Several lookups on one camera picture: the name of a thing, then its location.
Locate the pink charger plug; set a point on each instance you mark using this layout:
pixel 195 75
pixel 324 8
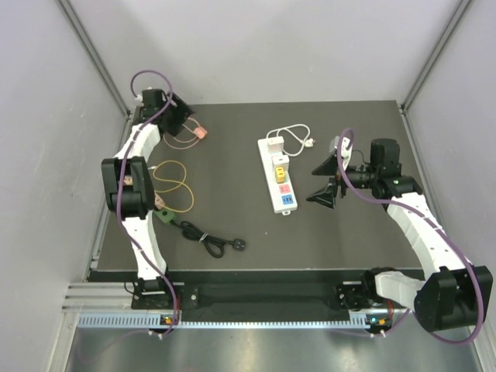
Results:
pixel 200 132

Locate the orange small charger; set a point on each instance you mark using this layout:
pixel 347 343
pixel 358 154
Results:
pixel 159 202

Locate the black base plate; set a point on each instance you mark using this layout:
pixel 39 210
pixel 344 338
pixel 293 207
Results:
pixel 270 297

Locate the pink giraffe cube charger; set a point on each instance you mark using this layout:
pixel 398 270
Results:
pixel 128 181

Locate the white square charger plug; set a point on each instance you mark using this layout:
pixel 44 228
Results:
pixel 275 144

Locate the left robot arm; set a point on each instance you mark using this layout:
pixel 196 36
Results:
pixel 130 195

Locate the yellow charger plug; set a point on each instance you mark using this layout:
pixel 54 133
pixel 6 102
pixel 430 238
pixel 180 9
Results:
pixel 280 175

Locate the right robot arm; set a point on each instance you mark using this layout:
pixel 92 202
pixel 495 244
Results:
pixel 453 292

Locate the white power strip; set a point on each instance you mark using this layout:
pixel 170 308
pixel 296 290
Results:
pixel 282 196

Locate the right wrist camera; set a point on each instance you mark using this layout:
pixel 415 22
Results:
pixel 344 147

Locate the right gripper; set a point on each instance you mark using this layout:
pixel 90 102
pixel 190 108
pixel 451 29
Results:
pixel 329 168

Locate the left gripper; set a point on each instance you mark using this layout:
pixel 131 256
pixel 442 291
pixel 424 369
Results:
pixel 182 111

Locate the green power strip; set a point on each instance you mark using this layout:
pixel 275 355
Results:
pixel 165 216

